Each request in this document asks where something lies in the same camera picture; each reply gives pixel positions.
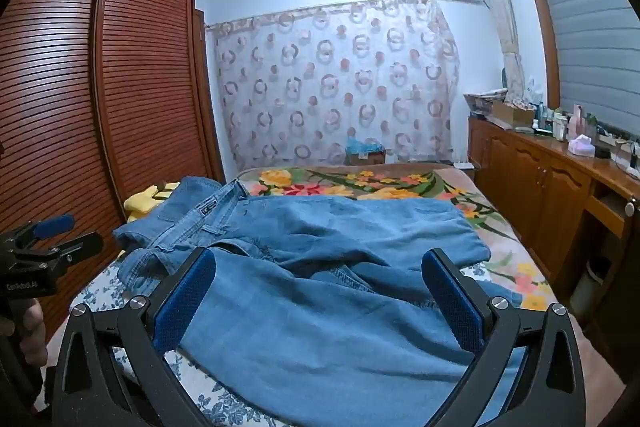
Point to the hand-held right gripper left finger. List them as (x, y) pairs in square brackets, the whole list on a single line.
[(185, 302)]

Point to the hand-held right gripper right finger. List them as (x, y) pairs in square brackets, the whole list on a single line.
[(452, 307)]

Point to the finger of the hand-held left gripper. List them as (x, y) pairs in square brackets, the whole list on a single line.
[(55, 225), (75, 247)]

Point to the blue denim pants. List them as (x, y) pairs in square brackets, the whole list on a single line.
[(325, 232)]

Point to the person's left hand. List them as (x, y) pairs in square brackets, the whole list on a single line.
[(35, 327)]

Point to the yellow plush toy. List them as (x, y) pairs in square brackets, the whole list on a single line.
[(142, 202)]

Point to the white blue-flowered bed sheet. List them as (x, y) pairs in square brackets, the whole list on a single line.
[(225, 407)]

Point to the floral plush blanket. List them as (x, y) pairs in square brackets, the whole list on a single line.
[(390, 184)]

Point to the grey trash bin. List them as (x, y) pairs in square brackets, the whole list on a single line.
[(590, 287)]

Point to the white plastic block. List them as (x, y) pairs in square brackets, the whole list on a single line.
[(464, 165)]

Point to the wooden sideboard cabinet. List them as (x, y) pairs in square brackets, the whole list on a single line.
[(530, 177)]

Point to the wooden louvred wardrobe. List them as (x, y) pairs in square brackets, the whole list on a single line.
[(150, 82)]

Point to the cardboard box with blue paper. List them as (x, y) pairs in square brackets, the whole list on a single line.
[(365, 157)]

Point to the pink tissue box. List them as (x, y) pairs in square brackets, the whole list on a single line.
[(581, 147)]

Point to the printed flat box stack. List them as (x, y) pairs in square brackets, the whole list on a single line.
[(482, 99)]

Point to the group of toiletry bottles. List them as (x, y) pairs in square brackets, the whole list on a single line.
[(555, 122)]

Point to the white power strip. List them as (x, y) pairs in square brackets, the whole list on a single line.
[(627, 167)]

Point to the beige lace curtain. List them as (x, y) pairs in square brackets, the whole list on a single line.
[(500, 7)]

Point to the grey window blind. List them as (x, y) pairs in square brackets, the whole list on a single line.
[(585, 32)]

